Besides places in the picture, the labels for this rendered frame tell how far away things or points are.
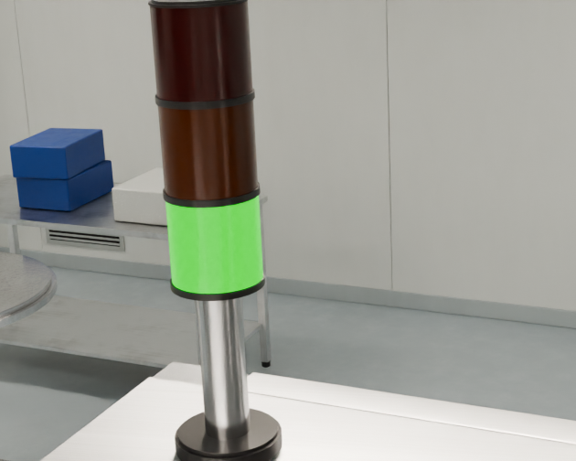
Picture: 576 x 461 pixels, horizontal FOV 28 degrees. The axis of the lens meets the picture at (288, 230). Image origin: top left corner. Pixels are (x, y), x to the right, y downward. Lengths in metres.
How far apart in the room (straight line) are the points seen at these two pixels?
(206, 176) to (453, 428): 0.21
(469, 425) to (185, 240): 0.20
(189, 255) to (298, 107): 5.93
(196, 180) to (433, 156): 5.72
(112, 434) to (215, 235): 0.16
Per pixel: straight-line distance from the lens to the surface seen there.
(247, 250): 0.59
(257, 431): 0.65
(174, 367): 0.76
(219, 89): 0.56
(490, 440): 0.66
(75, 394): 5.80
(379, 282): 6.61
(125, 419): 0.70
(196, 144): 0.57
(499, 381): 5.71
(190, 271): 0.59
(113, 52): 7.04
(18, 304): 4.36
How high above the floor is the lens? 2.41
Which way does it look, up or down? 17 degrees down
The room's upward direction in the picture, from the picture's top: 3 degrees counter-clockwise
